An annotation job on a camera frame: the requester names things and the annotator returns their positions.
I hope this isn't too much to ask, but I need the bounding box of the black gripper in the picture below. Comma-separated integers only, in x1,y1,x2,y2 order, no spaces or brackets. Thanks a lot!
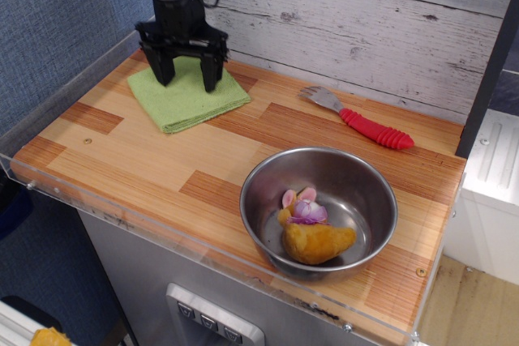
136,0,228,92

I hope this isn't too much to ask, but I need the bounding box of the green cloth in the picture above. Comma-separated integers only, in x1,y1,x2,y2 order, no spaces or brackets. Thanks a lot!
127,57,251,134

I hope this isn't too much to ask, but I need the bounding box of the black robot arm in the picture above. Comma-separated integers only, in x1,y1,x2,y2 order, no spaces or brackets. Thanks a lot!
135,0,228,92

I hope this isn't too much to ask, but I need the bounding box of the silver metal bowl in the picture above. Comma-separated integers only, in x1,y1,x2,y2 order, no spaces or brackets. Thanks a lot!
239,147,398,283

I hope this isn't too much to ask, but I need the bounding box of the orange plush toy with flower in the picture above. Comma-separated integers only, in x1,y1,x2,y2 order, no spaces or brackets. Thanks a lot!
277,187,357,266

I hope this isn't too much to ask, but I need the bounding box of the silver button panel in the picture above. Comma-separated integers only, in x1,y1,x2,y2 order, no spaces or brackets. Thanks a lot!
165,283,266,345

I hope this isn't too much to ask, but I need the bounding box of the yellow object bottom left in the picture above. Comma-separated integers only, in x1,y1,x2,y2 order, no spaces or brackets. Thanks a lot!
29,327,72,346

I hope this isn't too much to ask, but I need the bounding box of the white ribbed cabinet right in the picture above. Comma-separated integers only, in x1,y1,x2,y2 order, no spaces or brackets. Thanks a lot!
444,109,518,284

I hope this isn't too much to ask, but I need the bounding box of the fork with red handle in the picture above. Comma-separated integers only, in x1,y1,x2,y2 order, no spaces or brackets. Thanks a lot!
298,86,414,150

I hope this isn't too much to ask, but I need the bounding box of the clear acrylic guard rail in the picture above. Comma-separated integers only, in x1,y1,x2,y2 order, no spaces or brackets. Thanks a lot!
1,14,466,345

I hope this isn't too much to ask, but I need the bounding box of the black vertical post right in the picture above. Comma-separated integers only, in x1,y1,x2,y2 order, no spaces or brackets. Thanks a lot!
456,0,518,158

